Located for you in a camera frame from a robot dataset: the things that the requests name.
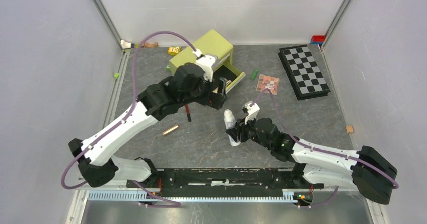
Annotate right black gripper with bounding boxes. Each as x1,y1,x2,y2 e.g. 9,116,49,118
226,113,272,151

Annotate white plastic bottle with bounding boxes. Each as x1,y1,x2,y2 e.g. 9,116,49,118
224,109,241,147

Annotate green metal drawer box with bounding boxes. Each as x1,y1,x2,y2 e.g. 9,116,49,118
169,29,245,93

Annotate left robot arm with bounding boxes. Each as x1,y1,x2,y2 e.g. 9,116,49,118
68,63,227,188

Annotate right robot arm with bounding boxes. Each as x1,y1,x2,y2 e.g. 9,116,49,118
226,118,397,205

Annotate red black lip pencil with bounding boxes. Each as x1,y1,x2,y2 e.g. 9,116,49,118
185,105,192,122

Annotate yellow toy car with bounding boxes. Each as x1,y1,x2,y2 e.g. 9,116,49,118
168,46,182,56

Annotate rose gold lipstick tube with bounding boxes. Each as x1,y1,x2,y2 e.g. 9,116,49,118
162,124,179,136

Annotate pink eyeshadow palette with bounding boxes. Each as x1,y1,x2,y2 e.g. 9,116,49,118
256,74,280,95

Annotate black white checkerboard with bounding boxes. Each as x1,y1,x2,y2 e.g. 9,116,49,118
278,45,331,100

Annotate wooden toy blocks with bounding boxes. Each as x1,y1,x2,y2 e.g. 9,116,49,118
120,39,159,50

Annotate small wooden cube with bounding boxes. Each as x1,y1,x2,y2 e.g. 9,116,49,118
346,126,354,134

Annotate red blue blocks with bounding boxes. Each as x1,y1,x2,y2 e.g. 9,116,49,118
310,35,325,45

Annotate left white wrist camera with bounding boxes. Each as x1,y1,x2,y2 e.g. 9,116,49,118
193,49,218,82

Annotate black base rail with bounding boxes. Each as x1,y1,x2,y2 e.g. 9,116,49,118
141,168,324,197

